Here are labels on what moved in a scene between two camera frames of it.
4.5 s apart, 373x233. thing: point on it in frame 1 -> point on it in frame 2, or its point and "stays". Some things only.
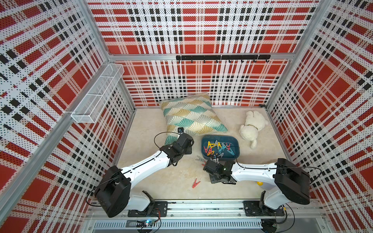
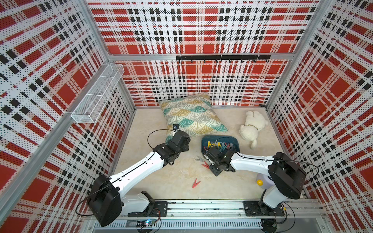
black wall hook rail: x=254 y=57 stays
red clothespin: x=194 y=184 stays
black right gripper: x=212 y=179 -> x=215 y=172
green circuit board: x=144 y=224 stays
